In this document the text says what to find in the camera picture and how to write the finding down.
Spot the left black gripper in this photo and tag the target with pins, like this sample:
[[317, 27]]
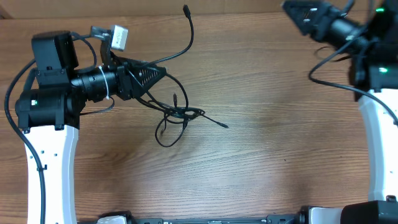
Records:
[[125, 78]]

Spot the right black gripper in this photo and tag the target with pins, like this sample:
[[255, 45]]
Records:
[[310, 12]]

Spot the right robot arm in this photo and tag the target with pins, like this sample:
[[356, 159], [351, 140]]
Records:
[[372, 50]]

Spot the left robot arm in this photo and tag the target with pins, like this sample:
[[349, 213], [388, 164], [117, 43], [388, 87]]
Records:
[[53, 101]]

